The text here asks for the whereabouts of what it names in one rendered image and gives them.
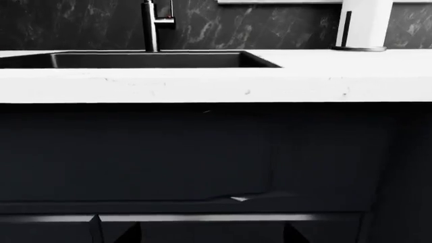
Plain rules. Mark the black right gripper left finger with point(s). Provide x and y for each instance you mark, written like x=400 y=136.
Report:
x=133 y=235

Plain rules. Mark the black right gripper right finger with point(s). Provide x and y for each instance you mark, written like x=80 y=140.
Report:
x=292 y=235

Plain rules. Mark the black rectangular sink basin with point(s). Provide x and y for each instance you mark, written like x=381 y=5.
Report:
x=148 y=60

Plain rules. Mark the dark cabinet front panel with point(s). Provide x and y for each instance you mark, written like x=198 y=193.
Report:
x=168 y=152

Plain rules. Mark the metal paper towel holder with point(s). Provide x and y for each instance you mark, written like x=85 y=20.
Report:
x=359 y=48

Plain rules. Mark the steel kitchen faucet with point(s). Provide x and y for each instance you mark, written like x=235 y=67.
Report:
x=150 y=27

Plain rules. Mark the white paper towel roll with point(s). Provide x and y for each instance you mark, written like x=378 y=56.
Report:
x=369 y=22

